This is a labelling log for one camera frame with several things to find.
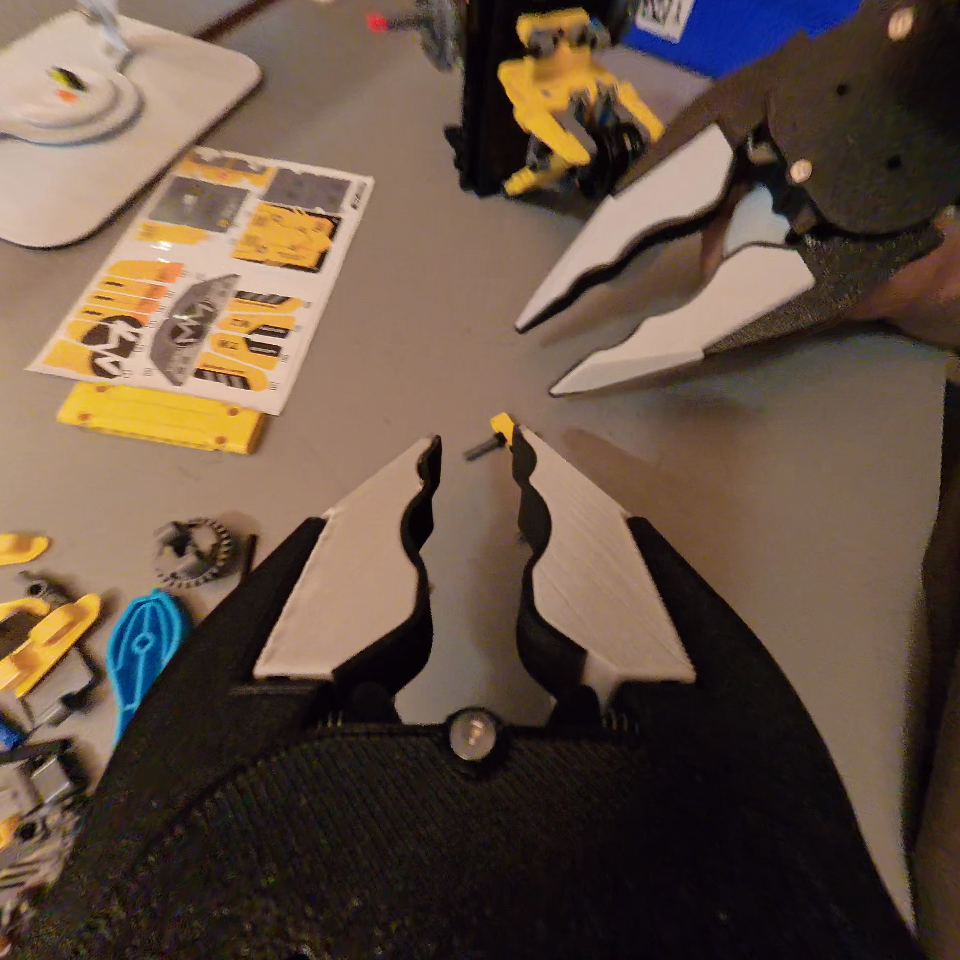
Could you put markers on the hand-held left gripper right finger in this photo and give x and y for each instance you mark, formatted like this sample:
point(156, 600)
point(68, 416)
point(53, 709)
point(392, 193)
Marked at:
point(615, 600)

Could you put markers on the yellow rectangular panel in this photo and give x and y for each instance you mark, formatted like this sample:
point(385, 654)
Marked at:
point(158, 416)

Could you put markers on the blue plastic bin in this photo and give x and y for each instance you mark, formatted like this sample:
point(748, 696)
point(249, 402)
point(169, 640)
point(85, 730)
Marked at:
point(750, 30)

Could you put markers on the person's right hand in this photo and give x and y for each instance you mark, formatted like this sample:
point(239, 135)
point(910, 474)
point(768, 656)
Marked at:
point(934, 293)

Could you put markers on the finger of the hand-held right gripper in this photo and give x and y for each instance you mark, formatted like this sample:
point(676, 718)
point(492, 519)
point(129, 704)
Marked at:
point(742, 300)
point(645, 210)

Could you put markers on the small yellow curved piece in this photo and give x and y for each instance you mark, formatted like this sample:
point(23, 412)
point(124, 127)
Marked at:
point(22, 549)

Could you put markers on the thick black rod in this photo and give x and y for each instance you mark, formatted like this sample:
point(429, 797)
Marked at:
point(249, 554)

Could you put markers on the yellow toy vehicle model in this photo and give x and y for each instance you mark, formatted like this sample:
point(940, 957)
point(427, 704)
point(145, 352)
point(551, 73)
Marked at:
point(548, 97)

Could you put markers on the pile of small building pieces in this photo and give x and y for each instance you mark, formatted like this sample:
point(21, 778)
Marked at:
point(38, 810)

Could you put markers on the black bevel gear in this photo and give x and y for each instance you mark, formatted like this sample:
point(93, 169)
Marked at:
point(195, 551)

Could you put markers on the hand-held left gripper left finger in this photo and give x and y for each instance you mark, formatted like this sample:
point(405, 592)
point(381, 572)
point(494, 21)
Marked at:
point(345, 592)

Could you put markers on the blue plastic separator tool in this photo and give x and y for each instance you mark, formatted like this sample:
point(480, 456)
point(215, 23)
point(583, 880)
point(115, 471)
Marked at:
point(142, 645)

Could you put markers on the white book stand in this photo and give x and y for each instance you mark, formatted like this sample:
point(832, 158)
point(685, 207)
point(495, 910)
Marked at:
point(112, 150)

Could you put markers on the yellow sticker sheet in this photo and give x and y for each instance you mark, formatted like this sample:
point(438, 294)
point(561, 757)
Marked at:
point(217, 285)

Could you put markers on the yellow fender piece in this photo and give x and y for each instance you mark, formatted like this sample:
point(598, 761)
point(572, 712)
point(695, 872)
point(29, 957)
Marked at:
point(53, 638)

